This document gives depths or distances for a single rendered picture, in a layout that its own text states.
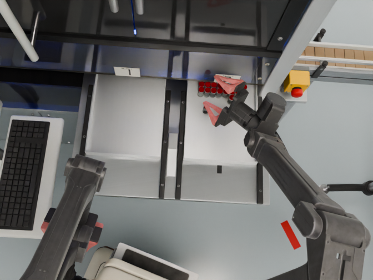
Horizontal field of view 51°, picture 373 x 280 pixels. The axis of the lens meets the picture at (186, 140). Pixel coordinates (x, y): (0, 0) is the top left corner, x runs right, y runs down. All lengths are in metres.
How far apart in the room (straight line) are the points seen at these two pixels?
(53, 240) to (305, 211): 0.43
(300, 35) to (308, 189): 0.52
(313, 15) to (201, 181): 0.66
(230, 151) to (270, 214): 0.96
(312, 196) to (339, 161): 1.80
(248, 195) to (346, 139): 1.30
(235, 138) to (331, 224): 0.82
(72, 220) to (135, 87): 0.81
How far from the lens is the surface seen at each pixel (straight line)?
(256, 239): 2.29
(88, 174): 0.86
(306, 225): 0.68
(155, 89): 1.48
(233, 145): 1.42
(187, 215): 2.24
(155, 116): 1.43
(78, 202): 0.80
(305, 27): 1.12
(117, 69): 1.35
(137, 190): 1.37
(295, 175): 0.81
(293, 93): 1.41
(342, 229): 0.68
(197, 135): 1.42
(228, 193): 1.38
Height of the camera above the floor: 2.22
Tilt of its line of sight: 72 degrees down
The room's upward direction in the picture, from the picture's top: 11 degrees clockwise
